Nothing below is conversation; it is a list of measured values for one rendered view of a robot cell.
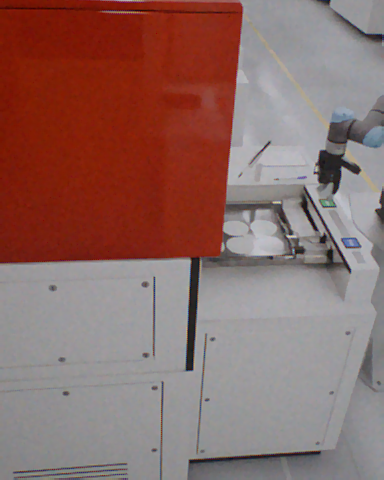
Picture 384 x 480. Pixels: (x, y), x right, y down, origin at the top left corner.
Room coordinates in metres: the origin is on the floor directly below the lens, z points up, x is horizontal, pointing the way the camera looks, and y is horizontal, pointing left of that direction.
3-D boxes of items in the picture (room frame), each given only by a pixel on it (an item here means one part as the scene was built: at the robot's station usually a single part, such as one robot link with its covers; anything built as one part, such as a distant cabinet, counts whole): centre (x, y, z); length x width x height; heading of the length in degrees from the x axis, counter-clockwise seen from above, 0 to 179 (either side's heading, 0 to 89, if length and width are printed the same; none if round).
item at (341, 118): (1.80, -0.50, 1.28); 0.09 x 0.08 x 0.11; 50
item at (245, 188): (2.09, -0.20, 0.89); 0.62 x 0.35 x 0.14; 98
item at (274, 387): (1.79, -0.25, 0.41); 0.97 x 0.64 x 0.82; 8
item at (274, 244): (1.69, -0.16, 0.90); 0.34 x 0.34 x 0.01; 8
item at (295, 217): (1.75, -0.42, 0.87); 0.36 x 0.08 x 0.03; 8
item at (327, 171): (1.80, -0.49, 1.12); 0.09 x 0.08 x 0.12; 98
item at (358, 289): (1.68, -0.52, 0.89); 0.55 x 0.09 x 0.14; 8
